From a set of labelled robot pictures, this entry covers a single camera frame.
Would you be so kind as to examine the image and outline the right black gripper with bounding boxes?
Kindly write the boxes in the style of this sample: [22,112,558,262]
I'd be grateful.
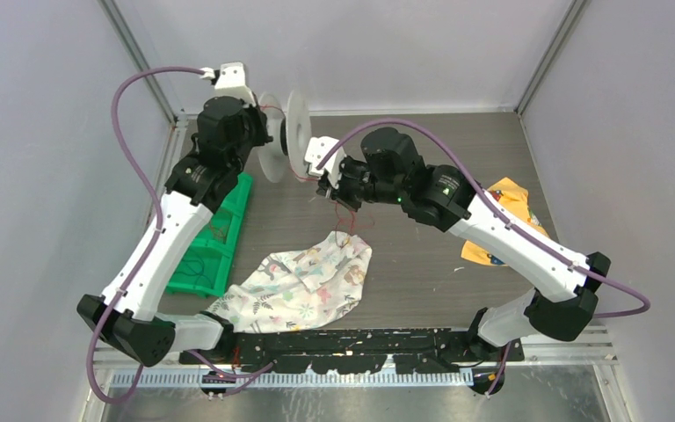
[318,153,405,211]

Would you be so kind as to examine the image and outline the grey plastic spool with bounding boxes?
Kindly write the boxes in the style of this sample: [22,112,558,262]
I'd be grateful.
[258,91,312,183]

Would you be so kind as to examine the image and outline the red wire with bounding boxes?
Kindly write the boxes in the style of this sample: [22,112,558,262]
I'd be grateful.
[258,103,376,249]

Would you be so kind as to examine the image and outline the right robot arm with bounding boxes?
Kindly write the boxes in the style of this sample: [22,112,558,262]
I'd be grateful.
[304,127,610,361]

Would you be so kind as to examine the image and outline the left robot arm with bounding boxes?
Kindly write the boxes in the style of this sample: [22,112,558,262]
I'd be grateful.
[76,96,272,367]

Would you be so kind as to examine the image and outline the yellow patterned cloth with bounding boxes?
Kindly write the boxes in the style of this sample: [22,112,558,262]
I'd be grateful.
[461,178,549,266]

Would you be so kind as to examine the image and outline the green three-compartment bin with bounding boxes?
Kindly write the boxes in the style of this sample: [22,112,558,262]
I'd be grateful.
[165,173,253,298]

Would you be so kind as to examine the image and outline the white patterned cloth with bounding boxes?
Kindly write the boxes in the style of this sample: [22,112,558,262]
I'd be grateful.
[207,231,373,334]

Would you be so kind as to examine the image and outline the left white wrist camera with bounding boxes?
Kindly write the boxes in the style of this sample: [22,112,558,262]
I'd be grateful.
[200,62,258,106]

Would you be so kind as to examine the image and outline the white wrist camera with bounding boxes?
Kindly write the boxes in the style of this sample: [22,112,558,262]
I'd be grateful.
[304,136,346,189]
[200,62,258,106]

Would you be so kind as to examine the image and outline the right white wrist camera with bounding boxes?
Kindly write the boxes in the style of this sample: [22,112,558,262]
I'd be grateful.
[304,136,346,189]

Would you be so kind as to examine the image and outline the brown wire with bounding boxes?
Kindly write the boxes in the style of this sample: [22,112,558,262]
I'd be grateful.
[209,212,235,241]

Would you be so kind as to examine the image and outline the dark blue wire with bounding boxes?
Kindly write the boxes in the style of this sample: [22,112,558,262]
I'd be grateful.
[175,256,217,289]

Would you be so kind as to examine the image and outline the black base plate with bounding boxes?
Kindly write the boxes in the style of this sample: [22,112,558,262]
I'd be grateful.
[200,328,503,375]

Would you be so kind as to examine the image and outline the aluminium frame rail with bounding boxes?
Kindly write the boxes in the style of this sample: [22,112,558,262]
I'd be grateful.
[88,325,618,370]

